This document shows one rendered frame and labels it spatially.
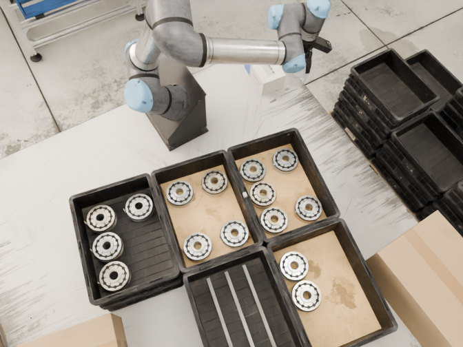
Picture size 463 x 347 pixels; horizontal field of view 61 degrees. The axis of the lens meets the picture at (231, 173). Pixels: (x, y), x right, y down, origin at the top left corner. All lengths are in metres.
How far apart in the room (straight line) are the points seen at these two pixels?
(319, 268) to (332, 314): 0.16
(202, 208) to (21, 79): 2.02
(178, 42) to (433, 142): 1.70
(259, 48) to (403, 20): 2.46
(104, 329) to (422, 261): 1.10
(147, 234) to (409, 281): 0.93
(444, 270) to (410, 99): 1.14
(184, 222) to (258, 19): 2.15
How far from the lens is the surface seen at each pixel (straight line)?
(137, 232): 1.51
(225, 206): 1.51
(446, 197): 2.21
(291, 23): 1.33
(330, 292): 1.48
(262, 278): 1.44
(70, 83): 3.04
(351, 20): 3.44
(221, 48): 1.18
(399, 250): 1.52
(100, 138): 1.87
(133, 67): 1.53
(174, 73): 1.69
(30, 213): 1.81
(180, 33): 1.13
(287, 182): 1.57
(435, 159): 2.41
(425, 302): 1.51
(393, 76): 2.48
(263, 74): 1.89
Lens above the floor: 2.24
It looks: 65 degrees down
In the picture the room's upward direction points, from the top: 4 degrees clockwise
